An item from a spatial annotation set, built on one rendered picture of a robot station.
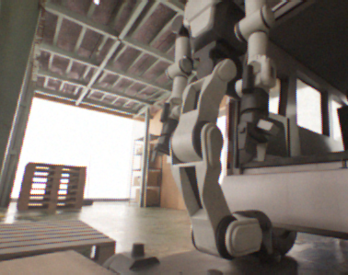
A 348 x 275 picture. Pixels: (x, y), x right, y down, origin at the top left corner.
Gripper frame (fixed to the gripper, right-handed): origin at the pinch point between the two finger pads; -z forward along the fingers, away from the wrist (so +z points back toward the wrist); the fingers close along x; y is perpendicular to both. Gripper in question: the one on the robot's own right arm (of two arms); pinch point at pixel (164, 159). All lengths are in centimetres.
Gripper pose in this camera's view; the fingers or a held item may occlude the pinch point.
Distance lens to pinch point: 96.9
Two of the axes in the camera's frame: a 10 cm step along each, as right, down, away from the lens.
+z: 1.7, -9.1, 3.8
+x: -7.2, -3.8, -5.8
